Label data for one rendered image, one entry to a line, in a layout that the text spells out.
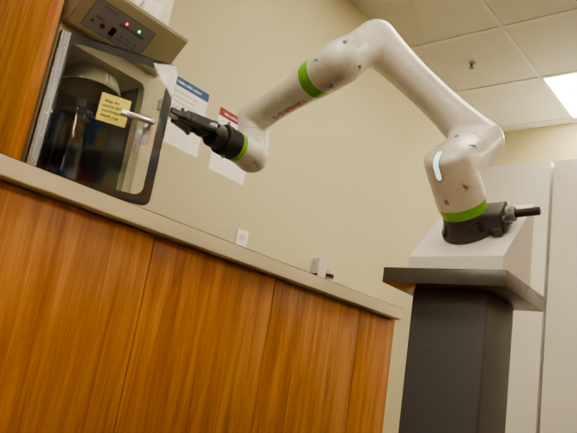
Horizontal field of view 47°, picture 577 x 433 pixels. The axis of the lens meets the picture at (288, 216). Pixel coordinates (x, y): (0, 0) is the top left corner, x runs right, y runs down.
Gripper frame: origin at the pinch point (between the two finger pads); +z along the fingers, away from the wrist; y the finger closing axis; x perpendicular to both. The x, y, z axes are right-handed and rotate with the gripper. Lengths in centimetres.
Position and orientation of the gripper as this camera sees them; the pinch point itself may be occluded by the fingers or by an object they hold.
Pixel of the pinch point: (167, 109)
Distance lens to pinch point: 186.1
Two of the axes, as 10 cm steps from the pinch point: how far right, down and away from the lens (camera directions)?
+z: -6.2, -2.9, -7.3
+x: -1.5, 9.6, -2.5
